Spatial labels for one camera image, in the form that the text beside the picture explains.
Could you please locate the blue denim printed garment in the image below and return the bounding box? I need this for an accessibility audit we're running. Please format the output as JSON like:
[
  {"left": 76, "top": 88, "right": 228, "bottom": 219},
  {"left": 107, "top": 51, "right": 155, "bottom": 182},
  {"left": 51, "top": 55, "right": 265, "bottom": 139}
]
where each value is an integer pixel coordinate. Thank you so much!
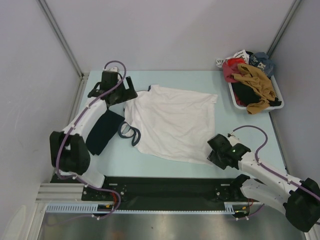
[{"left": 249, "top": 52, "right": 276, "bottom": 78}]

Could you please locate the white slotted cable duct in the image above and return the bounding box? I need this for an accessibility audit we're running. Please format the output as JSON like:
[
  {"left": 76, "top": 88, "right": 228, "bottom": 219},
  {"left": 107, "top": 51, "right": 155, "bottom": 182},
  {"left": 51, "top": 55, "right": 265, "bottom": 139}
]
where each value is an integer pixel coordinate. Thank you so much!
[{"left": 45, "top": 202, "right": 249, "bottom": 215}]

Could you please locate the navy tank top red trim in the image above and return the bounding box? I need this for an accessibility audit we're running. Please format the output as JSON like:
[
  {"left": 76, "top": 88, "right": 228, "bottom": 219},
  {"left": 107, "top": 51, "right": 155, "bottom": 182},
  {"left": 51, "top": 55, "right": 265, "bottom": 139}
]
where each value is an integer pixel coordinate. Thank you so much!
[{"left": 85, "top": 110, "right": 125, "bottom": 156}]

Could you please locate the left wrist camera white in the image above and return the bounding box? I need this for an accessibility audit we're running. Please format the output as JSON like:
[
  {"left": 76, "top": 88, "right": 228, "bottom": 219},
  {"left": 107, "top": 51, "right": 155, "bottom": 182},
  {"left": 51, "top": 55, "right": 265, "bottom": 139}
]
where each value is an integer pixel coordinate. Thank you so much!
[{"left": 108, "top": 66, "right": 120, "bottom": 73}]

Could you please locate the aluminium frame post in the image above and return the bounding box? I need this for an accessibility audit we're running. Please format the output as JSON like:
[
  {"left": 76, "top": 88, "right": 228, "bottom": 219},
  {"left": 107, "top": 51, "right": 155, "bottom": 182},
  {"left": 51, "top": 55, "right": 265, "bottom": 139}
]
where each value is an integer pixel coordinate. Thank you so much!
[
  {"left": 266, "top": 0, "right": 304, "bottom": 58},
  {"left": 36, "top": 0, "right": 84, "bottom": 78}
]

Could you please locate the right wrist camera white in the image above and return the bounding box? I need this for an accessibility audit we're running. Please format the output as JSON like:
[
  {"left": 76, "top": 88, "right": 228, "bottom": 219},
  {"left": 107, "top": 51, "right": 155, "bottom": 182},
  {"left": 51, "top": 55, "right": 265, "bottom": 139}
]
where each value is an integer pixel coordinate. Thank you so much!
[{"left": 227, "top": 133, "right": 240, "bottom": 146}]

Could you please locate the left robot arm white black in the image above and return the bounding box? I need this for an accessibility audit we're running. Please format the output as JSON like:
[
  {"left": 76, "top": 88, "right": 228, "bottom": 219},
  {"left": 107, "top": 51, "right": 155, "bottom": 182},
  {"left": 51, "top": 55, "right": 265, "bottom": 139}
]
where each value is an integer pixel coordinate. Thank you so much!
[{"left": 49, "top": 67, "right": 138, "bottom": 200}]

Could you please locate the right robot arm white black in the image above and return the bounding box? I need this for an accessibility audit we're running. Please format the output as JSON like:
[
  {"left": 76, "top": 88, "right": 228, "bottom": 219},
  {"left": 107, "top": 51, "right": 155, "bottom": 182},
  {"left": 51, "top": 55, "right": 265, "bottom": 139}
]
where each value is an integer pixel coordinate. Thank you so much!
[{"left": 207, "top": 134, "right": 320, "bottom": 233}]

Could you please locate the black garment in basket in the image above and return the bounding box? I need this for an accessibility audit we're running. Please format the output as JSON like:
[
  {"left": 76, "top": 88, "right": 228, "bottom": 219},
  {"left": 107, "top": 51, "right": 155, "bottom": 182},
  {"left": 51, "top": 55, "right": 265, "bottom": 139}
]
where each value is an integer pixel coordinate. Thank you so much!
[{"left": 231, "top": 82, "right": 283, "bottom": 109}]

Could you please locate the right aluminium frame post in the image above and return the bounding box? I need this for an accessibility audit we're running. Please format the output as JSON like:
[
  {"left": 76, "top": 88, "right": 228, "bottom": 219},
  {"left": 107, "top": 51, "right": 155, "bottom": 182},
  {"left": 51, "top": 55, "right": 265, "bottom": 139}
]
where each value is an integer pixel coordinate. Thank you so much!
[{"left": 266, "top": 0, "right": 304, "bottom": 58}]

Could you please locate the white tank top navy trim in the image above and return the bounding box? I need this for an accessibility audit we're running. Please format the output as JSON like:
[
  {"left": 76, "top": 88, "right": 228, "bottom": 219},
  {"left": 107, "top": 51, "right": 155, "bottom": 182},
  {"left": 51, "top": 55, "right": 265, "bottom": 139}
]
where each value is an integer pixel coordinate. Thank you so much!
[{"left": 118, "top": 85, "right": 218, "bottom": 165}]

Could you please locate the white plastic laundry basket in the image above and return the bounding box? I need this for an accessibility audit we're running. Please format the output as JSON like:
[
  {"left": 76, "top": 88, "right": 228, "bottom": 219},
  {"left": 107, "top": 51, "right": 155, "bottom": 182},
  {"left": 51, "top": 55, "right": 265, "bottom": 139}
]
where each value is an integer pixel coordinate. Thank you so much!
[{"left": 227, "top": 74, "right": 286, "bottom": 111}]

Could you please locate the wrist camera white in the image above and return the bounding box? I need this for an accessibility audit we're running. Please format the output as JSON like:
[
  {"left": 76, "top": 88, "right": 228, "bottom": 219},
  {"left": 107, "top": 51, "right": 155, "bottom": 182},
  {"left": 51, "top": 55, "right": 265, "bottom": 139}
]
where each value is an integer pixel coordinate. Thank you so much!
[
  {"left": 227, "top": 133, "right": 240, "bottom": 146},
  {"left": 108, "top": 66, "right": 120, "bottom": 73}
]

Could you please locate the red pink garment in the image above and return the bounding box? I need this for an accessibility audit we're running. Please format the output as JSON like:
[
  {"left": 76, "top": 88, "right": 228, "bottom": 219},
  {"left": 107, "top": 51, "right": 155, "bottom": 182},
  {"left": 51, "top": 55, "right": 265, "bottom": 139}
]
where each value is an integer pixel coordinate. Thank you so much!
[{"left": 222, "top": 58, "right": 246, "bottom": 83}]

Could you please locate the left aluminium frame post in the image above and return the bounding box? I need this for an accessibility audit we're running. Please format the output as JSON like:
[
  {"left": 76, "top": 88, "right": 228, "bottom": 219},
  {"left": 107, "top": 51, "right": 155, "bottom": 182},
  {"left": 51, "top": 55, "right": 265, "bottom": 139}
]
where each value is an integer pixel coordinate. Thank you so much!
[{"left": 36, "top": 0, "right": 84, "bottom": 78}]

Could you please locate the tan brown garment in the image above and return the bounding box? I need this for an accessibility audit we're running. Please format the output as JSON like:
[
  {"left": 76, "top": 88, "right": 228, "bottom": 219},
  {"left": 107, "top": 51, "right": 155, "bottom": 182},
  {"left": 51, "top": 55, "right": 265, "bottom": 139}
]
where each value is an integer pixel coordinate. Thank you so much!
[{"left": 231, "top": 63, "right": 278, "bottom": 115}]

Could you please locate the white printed garment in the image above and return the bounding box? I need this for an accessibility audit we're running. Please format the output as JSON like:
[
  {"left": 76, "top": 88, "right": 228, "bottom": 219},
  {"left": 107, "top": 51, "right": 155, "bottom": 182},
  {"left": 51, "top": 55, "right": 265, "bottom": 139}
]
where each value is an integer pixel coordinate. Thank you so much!
[{"left": 215, "top": 49, "right": 250, "bottom": 68}]

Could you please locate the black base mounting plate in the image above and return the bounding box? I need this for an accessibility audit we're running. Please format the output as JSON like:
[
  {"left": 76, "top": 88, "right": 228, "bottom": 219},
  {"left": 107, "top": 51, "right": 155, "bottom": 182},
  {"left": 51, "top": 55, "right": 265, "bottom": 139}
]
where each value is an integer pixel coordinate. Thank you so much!
[{"left": 81, "top": 176, "right": 262, "bottom": 213}]

